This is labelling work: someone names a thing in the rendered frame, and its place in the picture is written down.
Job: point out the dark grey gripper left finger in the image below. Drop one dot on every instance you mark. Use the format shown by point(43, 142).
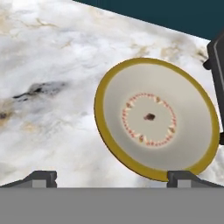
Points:
point(40, 178)

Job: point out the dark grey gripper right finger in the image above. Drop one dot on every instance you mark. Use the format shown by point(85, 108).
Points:
point(182, 177)

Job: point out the yellow rimmed white bowl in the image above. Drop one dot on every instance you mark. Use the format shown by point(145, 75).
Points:
point(163, 134)

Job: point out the black appliance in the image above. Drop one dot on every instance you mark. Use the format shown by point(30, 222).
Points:
point(217, 73)

